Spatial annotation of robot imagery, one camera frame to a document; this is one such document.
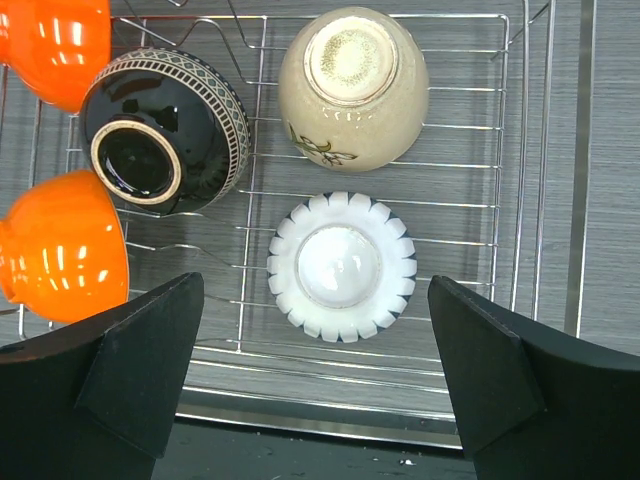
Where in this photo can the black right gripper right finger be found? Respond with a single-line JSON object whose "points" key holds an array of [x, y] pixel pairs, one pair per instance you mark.
{"points": [[531, 402]]}

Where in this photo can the black patterned ceramic bowl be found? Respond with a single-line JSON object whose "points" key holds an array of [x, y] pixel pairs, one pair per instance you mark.
{"points": [[164, 131]]}

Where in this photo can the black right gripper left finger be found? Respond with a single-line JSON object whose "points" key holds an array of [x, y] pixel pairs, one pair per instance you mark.
{"points": [[97, 398]]}

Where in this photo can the beige floral ceramic bowl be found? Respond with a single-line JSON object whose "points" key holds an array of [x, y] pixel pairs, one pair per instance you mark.
{"points": [[353, 90]]}

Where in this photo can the white blue-petal bowl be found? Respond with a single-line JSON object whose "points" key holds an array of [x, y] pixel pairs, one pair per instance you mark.
{"points": [[342, 266]]}

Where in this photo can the clear plastic drip tray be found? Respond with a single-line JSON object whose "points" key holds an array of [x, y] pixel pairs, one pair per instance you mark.
{"points": [[418, 428]]}

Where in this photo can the chrome wire dish rack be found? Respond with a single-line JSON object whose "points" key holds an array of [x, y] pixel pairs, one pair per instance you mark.
{"points": [[467, 191]]}

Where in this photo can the orange bowl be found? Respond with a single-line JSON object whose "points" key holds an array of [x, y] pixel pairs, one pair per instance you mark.
{"points": [[63, 252], [57, 48]]}

